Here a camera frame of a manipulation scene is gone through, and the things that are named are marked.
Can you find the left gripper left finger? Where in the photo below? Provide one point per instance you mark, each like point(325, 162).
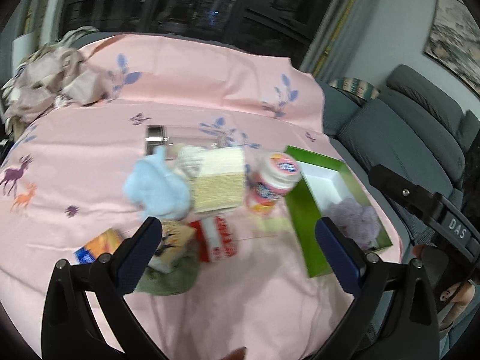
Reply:
point(69, 329)

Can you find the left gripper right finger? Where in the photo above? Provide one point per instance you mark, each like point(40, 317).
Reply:
point(392, 315)

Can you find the blue orange tissue pack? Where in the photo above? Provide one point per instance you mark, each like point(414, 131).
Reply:
point(105, 243)

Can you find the green towel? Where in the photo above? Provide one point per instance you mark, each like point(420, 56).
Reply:
point(180, 280)

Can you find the purple cloth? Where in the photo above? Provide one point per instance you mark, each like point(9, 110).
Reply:
point(355, 221)

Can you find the cream tissue pack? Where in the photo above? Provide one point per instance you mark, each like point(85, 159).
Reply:
point(176, 238)

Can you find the light blue plush toy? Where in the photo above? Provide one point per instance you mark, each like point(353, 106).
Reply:
point(156, 189)

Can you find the red white knitted cloth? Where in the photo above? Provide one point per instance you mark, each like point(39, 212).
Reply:
point(215, 239)

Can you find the beige white knitted cloth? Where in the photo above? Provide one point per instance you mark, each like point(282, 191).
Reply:
point(217, 177)

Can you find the person's right hand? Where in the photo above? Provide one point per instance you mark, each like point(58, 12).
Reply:
point(459, 295)

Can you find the grey sofa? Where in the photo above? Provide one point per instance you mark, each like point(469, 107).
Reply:
point(417, 131)

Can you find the green cardboard box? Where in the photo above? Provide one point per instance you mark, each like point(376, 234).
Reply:
point(325, 183)

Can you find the pink printed tablecloth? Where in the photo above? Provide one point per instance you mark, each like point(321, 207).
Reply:
point(73, 163)

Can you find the pink gum container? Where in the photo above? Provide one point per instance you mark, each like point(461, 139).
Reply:
point(275, 176)

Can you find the striped cushion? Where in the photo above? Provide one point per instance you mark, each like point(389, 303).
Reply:
point(354, 86)

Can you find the glass bottle steel cap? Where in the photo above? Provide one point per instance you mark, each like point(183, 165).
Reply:
point(180, 144)

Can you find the crumpled beige fabric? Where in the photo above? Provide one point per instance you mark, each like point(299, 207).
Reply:
point(55, 74)

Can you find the framed wall picture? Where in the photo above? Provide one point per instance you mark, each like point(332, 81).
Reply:
point(453, 42)

